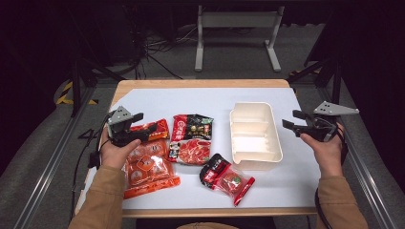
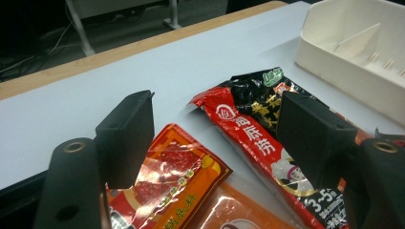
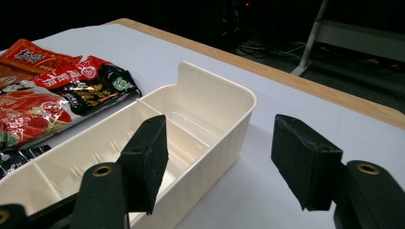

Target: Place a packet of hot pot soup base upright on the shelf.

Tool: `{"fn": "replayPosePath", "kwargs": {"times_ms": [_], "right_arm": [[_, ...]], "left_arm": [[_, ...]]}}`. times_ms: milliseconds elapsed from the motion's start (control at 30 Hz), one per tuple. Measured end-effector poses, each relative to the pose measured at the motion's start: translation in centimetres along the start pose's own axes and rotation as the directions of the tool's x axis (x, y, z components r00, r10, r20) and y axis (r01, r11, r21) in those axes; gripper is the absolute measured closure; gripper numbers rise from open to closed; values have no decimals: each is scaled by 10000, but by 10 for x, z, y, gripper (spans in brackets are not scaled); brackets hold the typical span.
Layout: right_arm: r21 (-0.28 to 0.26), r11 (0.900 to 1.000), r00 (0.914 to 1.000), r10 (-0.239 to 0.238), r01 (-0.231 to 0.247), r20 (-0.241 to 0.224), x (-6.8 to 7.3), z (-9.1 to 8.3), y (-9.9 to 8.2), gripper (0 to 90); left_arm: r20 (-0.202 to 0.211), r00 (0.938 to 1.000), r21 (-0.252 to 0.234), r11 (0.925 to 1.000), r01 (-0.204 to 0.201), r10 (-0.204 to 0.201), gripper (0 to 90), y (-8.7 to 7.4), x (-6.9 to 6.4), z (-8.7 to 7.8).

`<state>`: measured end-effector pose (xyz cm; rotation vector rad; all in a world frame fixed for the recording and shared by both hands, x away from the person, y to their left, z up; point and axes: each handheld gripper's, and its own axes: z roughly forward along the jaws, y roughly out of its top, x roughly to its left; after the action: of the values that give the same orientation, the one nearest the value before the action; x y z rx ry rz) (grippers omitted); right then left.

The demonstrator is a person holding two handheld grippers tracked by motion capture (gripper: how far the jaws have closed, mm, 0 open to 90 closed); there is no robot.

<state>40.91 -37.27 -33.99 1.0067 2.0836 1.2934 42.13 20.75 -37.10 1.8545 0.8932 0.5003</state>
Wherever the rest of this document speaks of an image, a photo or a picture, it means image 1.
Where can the person's left hand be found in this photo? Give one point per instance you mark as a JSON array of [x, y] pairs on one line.
[[119, 154]]

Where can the red and black food packet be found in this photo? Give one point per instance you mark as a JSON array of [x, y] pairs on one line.
[[191, 140]]

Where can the aluminium floor rail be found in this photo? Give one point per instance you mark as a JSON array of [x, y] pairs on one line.
[[366, 171], [47, 171]]

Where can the white divided plastic container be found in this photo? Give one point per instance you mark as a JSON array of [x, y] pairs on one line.
[[254, 136]]

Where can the yellow black floor tape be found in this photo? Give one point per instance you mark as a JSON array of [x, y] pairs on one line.
[[65, 92]]

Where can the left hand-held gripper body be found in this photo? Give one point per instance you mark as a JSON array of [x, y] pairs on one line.
[[120, 122]]

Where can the wooden table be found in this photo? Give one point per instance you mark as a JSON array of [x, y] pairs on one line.
[[191, 83]]

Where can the black tripod stand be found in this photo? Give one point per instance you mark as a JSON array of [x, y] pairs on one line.
[[331, 76], [76, 86]]

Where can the white metal stand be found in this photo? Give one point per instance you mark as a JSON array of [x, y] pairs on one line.
[[238, 20]]

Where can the person's right hand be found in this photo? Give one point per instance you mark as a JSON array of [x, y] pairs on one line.
[[328, 152]]

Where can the small red black clear packet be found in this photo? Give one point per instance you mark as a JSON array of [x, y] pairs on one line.
[[227, 179]]

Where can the person's tan clothing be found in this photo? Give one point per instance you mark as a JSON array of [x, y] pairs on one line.
[[207, 225]]

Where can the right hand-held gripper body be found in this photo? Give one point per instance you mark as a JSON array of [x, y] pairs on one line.
[[321, 129]]

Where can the large orange food packet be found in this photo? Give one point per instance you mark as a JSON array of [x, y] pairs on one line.
[[149, 168]]

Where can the white table mat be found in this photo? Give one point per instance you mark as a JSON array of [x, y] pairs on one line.
[[203, 101]]

